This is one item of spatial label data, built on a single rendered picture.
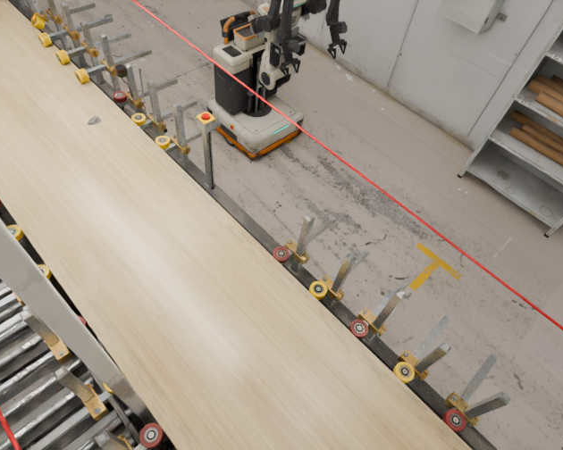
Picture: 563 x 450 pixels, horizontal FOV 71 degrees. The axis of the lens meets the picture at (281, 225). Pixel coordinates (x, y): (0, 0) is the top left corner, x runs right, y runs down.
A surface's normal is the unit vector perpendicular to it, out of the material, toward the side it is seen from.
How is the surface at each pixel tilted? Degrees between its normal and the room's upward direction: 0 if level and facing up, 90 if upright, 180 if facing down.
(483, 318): 0
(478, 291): 0
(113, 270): 0
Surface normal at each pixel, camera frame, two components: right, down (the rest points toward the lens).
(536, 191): 0.10, -0.59
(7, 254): 0.69, 0.63
